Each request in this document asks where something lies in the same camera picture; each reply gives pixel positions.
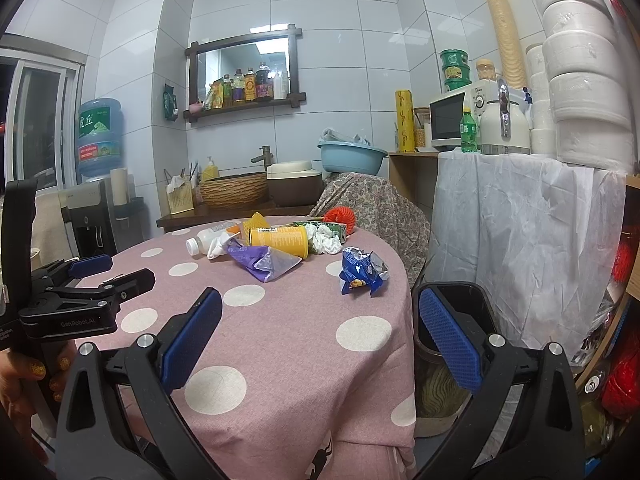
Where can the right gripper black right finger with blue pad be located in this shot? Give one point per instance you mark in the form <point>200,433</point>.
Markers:
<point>523,420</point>

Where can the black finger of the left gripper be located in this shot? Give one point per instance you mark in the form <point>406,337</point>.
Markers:
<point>127,286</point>

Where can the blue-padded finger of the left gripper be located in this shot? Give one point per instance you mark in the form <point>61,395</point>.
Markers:
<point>82,268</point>

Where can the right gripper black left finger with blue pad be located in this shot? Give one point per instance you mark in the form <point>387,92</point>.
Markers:
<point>118,419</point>

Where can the white plastic bottle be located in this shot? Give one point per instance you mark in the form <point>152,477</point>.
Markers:
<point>198,245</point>

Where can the purple snack bag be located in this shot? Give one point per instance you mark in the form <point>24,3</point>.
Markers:
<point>265,263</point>

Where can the yellow cylindrical can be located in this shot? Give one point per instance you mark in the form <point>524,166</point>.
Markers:
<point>290,239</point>

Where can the blue snack wrapper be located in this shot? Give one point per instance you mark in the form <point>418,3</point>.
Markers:
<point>361,269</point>

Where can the red foam fruit net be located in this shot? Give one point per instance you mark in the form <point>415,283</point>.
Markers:
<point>342,215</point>

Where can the yellow chips bag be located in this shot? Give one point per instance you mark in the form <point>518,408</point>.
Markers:
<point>255,222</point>

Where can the green white carton box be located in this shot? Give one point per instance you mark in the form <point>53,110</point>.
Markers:
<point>325,227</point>

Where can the person's left hand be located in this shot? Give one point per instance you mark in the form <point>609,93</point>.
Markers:
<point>16,372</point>

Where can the water dispenser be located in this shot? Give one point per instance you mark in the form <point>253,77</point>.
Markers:
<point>94,225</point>

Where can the wooden counter top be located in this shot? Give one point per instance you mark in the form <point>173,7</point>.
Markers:
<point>203,214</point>

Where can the red plastic bag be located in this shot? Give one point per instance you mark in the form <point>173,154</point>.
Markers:
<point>620,397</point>

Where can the kraft paper tissue bag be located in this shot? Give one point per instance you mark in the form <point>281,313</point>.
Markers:
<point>179,192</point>

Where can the yellow soap dispenser bottle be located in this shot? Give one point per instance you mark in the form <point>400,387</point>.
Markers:
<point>210,171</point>

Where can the blue water jug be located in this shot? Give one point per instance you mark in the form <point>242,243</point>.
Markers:
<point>98,142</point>

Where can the wicker basket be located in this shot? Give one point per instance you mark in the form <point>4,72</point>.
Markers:
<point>235,191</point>

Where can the white sheet cover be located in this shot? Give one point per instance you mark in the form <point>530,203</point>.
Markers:
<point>538,235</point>

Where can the metal faucet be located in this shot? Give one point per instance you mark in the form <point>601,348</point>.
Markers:
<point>266,158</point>

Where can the pink polka dot tablecloth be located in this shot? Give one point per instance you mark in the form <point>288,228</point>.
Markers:
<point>299,380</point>

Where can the brown white sink bowl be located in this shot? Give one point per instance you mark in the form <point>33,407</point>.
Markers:
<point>294,183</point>

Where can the light blue plastic basin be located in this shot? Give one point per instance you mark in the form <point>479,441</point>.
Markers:
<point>339,157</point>

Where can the paisley patterned cloth cover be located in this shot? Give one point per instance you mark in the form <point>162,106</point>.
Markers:
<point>380,209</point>

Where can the wooden framed mirror shelf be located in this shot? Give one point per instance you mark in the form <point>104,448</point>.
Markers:
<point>259,69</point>

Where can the green soda bottle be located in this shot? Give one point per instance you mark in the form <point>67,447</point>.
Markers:
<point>468,131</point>

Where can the white electric kettle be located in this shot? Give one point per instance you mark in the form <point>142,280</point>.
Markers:
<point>504,128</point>

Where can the white microwave oven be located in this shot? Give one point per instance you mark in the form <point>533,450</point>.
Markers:
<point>447,109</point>

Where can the stacked white paper rolls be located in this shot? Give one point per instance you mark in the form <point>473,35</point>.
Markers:
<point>588,86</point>

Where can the yellow cling wrap roll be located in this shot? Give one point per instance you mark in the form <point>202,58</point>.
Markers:
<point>404,121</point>

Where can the green stacked noodle bowls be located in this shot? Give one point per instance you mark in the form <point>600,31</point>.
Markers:
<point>455,68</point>

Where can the stack of paper cups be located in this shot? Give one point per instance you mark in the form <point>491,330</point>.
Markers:
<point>509,46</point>

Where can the window frame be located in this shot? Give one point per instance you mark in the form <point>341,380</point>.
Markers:
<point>41,87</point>

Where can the green wall-mounted holder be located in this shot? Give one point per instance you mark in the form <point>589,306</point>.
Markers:
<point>170,104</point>

